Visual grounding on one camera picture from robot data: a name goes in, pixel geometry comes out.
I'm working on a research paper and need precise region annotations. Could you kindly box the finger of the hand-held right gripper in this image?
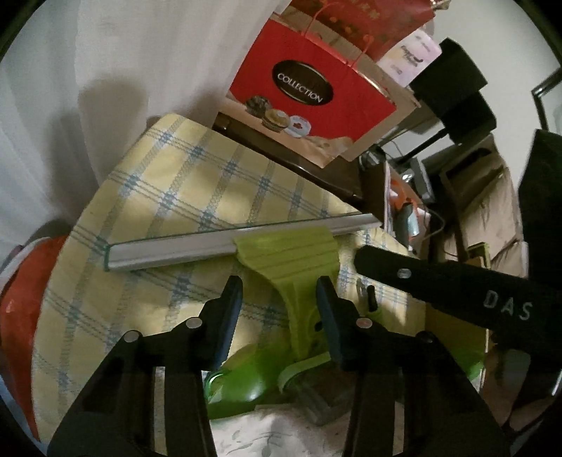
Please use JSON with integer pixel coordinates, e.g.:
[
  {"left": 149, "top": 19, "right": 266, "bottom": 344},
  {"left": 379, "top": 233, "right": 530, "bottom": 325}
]
[{"left": 354, "top": 245, "right": 467, "bottom": 315}]

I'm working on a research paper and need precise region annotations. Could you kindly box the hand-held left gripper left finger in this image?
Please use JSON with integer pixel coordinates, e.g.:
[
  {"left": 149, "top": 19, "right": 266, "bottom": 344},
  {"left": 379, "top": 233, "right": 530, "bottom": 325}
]
[{"left": 46, "top": 276, "right": 244, "bottom": 457}]

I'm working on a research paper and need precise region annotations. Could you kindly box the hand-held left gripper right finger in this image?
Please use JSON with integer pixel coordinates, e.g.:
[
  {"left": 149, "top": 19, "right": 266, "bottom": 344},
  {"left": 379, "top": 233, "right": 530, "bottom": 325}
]
[{"left": 316, "top": 276, "right": 512, "bottom": 457}]

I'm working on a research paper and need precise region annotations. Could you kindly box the green window squeegee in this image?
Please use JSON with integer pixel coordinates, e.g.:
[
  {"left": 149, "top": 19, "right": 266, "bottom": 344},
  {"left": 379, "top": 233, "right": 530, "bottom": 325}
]
[{"left": 103, "top": 214, "right": 383, "bottom": 418}]

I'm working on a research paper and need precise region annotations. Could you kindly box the grey teal bottle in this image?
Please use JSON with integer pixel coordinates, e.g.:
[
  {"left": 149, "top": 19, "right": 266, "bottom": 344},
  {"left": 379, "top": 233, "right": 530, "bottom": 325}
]
[{"left": 394, "top": 200, "right": 425, "bottom": 239}]

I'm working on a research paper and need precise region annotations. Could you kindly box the tan cardboard carton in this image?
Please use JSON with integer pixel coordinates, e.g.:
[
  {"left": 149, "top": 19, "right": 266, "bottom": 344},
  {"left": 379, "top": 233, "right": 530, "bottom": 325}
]
[{"left": 438, "top": 135, "right": 528, "bottom": 278}]

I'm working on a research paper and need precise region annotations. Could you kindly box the silver metal device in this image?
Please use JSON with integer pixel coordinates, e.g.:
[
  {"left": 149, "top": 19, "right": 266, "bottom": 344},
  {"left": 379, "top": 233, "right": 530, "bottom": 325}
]
[{"left": 406, "top": 156, "right": 435, "bottom": 199}]

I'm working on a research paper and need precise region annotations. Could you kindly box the white green plastic package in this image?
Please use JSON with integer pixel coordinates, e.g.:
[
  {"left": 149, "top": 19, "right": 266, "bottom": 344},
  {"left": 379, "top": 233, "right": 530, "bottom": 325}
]
[{"left": 210, "top": 401, "right": 353, "bottom": 457}]

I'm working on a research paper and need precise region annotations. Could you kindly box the dark wooden cabinet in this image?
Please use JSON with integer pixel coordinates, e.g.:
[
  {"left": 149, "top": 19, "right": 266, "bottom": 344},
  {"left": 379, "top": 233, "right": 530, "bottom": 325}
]
[{"left": 213, "top": 112, "right": 388, "bottom": 230}]

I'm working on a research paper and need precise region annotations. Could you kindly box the yellow plaid blanket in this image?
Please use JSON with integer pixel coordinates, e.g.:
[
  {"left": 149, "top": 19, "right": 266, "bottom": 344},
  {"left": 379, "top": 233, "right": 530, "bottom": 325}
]
[{"left": 33, "top": 113, "right": 488, "bottom": 444}]

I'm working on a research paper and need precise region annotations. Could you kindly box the black square panel on stand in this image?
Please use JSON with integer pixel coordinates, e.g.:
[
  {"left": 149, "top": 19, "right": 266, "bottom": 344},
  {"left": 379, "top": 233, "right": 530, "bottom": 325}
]
[
  {"left": 412, "top": 37, "right": 489, "bottom": 107},
  {"left": 432, "top": 91, "right": 498, "bottom": 147}
]

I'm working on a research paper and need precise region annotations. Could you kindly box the orange red bag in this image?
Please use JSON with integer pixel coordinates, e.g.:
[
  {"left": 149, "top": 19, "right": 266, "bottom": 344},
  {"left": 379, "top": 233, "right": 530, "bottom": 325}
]
[{"left": 0, "top": 233, "right": 74, "bottom": 445}]

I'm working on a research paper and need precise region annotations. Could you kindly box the white printed box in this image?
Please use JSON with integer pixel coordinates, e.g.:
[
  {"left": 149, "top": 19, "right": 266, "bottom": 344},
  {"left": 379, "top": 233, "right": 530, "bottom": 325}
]
[{"left": 377, "top": 27, "right": 442, "bottom": 87}]

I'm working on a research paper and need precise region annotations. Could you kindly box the red chocolate print gift bag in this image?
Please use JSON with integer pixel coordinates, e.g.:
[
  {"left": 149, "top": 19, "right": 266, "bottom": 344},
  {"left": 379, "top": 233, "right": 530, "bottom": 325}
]
[{"left": 222, "top": 11, "right": 398, "bottom": 168}]

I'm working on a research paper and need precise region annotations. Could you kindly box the red festive paper bag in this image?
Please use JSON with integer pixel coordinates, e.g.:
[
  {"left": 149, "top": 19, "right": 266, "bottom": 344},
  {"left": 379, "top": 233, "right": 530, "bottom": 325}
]
[{"left": 290, "top": 0, "right": 436, "bottom": 62}]

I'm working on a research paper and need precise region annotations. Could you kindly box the white curtain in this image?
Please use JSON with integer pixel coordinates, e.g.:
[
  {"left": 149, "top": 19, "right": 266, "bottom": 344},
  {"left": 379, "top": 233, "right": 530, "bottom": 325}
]
[{"left": 0, "top": 0, "right": 291, "bottom": 264}]

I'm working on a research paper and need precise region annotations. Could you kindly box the metal frame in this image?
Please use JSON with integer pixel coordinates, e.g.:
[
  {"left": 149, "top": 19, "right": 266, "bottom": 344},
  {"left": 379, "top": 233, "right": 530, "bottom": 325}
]
[{"left": 530, "top": 69, "right": 562, "bottom": 131}]

